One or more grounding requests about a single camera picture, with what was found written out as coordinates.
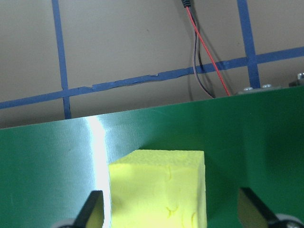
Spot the thin black wire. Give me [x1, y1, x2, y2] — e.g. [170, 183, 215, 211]
[190, 9, 217, 98]

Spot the green conveyor belt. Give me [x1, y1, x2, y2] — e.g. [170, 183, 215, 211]
[0, 72, 304, 228]

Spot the thin red wire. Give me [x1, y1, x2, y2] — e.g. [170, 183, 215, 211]
[186, 6, 231, 97]

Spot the yellow foam block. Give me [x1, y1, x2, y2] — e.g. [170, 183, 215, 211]
[108, 149, 208, 228]

